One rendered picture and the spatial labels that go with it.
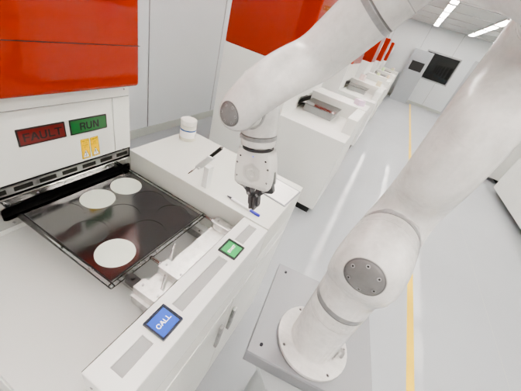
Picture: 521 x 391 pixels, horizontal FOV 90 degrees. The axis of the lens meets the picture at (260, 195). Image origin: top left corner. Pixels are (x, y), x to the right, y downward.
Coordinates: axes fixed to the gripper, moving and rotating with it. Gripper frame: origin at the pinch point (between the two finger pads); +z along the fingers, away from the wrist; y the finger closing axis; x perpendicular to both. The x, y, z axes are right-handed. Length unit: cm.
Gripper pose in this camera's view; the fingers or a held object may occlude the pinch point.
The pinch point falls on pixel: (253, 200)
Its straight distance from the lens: 69.4
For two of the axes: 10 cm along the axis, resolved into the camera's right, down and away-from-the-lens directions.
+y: 8.9, 2.9, -3.6
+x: 4.6, -4.2, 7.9
